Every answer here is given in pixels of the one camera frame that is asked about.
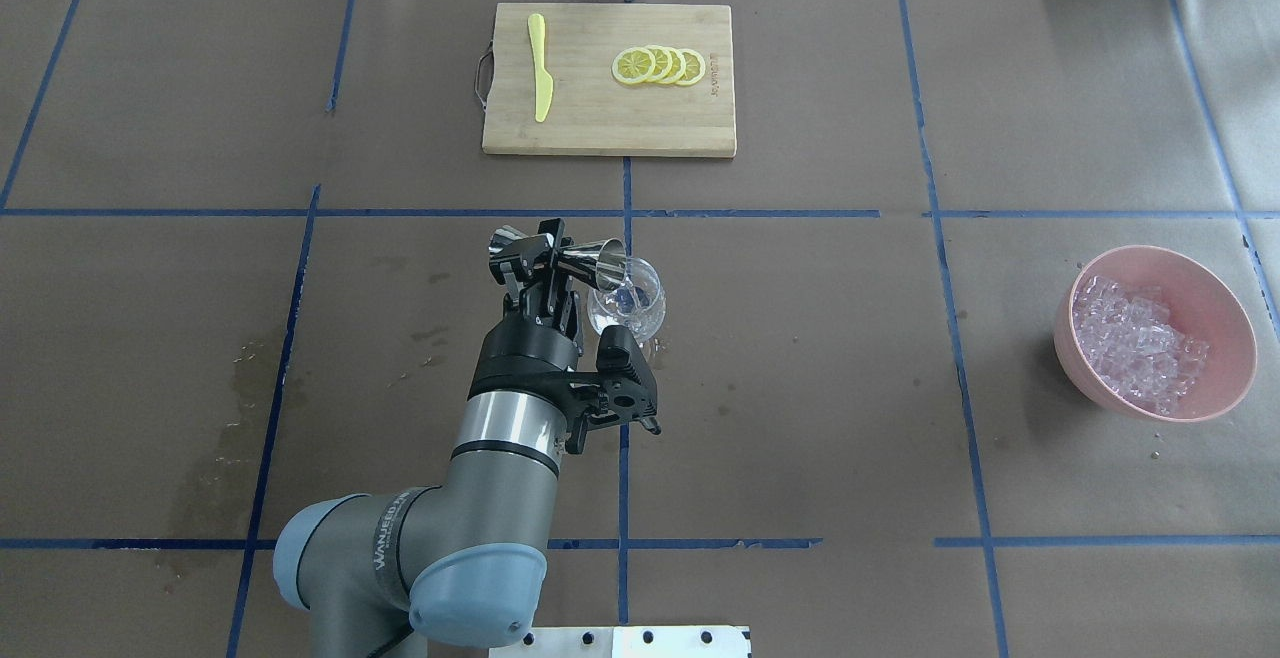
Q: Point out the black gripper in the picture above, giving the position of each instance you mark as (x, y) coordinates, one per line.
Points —
(523, 349)

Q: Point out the steel double jigger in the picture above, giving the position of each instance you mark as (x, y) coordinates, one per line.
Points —
(516, 258)

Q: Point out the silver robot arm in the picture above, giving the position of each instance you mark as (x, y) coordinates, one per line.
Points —
(462, 562)

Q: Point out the clear wine glass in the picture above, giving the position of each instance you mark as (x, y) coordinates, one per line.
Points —
(639, 304)

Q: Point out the ice cubes pile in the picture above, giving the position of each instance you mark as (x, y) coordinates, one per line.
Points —
(1127, 337)

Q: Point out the bamboo cutting board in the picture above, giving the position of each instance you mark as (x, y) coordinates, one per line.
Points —
(592, 114)

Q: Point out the lemon slice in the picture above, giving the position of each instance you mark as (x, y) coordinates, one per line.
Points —
(694, 68)
(676, 66)
(634, 66)
(663, 62)

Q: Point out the yellow plastic knife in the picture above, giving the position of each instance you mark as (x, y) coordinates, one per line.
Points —
(544, 82)

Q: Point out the pink bowl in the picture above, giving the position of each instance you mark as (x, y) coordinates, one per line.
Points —
(1201, 304)

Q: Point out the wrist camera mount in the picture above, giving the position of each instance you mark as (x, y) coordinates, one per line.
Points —
(621, 391)

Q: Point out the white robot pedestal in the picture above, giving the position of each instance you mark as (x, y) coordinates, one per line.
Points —
(632, 641)

